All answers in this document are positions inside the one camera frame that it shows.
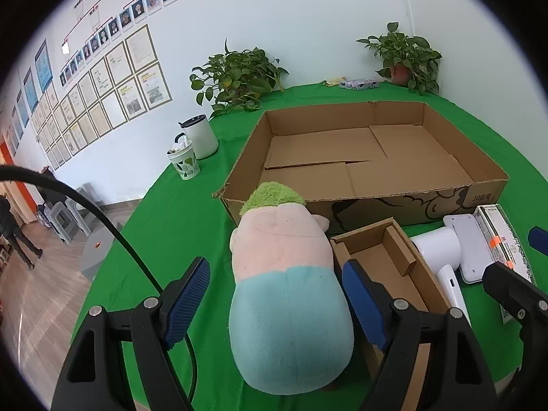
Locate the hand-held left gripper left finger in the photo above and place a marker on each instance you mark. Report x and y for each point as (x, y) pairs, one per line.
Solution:
(188, 304)

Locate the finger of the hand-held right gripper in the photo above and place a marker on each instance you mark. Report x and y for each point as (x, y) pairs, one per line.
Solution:
(538, 239)
(513, 293)

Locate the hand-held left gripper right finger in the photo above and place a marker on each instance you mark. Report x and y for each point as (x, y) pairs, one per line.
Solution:
(364, 304)

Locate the green and white medicine box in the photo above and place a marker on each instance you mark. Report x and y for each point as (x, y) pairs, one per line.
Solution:
(505, 244)

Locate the small cardboard box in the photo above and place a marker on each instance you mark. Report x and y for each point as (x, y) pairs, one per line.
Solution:
(376, 257)

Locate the white scale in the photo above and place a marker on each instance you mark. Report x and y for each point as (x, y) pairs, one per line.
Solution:
(471, 244)

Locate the green-haired plush toy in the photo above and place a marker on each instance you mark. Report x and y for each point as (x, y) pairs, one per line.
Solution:
(291, 308)

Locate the white hair dryer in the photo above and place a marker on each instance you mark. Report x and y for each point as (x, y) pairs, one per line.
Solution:
(441, 248)

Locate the large cardboard box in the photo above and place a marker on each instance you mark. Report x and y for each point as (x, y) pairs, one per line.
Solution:
(385, 145)

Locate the green tablecloth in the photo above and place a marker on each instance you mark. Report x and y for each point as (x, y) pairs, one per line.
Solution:
(171, 222)

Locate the floral patterned cup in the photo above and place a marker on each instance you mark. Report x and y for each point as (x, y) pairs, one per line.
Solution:
(186, 165)

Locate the grey plastic stool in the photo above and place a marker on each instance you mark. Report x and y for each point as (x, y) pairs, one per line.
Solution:
(85, 209)
(64, 222)

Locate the white kettle with black lid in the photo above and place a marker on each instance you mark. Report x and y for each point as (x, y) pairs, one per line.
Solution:
(201, 137)

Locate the tissue pack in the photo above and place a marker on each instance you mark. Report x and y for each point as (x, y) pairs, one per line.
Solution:
(357, 84)

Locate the yellow packet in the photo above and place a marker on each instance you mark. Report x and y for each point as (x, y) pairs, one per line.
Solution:
(334, 81)

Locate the potted plant in orange pot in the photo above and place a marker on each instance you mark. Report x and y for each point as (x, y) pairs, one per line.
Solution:
(406, 58)

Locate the bushy potted plant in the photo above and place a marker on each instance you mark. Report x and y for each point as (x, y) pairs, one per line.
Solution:
(235, 77)

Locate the row of portrait photos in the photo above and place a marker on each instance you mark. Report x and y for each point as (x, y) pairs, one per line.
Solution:
(128, 13)

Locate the wall of framed certificates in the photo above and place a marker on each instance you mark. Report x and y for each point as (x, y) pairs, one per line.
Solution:
(107, 98)

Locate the orange door frame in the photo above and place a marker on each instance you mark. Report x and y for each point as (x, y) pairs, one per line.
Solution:
(6, 145)

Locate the small blue wall poster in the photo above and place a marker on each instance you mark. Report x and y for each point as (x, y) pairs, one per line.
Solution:
(29, 85)

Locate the large blue wall poster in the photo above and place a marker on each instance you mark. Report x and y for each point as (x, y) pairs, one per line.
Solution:
(43, 66)

